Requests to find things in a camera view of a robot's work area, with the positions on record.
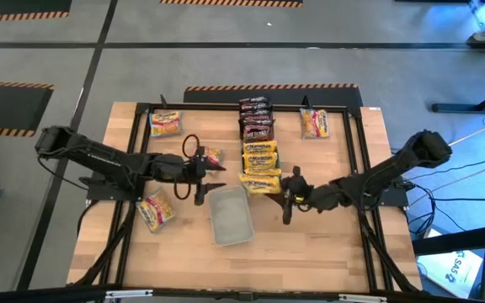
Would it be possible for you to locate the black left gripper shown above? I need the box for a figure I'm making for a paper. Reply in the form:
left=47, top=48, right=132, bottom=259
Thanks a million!
left=179, top=145, right=227, bottom=206

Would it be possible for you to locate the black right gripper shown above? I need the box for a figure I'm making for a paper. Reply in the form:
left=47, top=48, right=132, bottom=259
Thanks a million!
left=267, top=166, right=316, bottom=226

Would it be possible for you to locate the Maruchan beef ramen pack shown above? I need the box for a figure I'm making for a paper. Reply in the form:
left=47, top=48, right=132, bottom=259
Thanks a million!
left=299, top=108, right=331, bottom=141
left=148, top=110, right=184, bottom=138
left=203, top=146, right=226, bottom=167
left=136, top=189, right=176, bottom=234

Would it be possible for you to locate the teal plastic bin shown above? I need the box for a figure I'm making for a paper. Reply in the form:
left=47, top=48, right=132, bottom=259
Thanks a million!
left=240, top=141, right=285, bottom=195

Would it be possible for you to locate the clear plastic tray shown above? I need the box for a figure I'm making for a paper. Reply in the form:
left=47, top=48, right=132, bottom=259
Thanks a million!
left=207, top=184, right=255, bottom=247

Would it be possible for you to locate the black hazard-striped floor mat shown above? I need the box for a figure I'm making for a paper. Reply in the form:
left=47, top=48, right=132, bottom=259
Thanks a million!
left=182, top=82, right=365, bottom=109
left=0, top=79, right=56, bottom=138
left=0, top=0, right=73, bottom=24
left=159, top=0, right=305, bottom=8

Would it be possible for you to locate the black furniture beam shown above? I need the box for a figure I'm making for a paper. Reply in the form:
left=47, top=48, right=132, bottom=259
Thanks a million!
left=412, top=221, right=485, bottom=257

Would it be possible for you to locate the white printed cardboard box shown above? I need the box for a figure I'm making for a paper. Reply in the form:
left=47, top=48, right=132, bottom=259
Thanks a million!
left=417, top=248, right=485, bottom=300

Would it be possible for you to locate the black desk foot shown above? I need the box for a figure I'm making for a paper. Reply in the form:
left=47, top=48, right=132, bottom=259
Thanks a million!
left=430, top=82, right=485, bottom=114

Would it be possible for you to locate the black gantry bar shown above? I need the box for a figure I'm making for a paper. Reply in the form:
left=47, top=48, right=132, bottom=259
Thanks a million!
left=0, top=284, right=485, bottom=303

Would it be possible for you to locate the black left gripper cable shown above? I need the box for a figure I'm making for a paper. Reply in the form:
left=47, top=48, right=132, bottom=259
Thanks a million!
left=173, top=133, right=202, bottom=201

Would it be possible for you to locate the black aluminium table frame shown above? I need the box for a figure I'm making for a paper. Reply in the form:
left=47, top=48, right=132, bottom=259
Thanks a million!
left=68, top=94, right=423, bottom=295

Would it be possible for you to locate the silver metal bracket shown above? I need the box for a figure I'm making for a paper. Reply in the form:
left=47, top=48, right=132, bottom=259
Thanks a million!
left=338, top=293, right=389, bottom=303
left=104, top=289, right=154, bottom=300

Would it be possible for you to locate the white floor cable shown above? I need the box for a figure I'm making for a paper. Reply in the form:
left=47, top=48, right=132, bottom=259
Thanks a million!
left=450, top=115, right=485, bottom=146

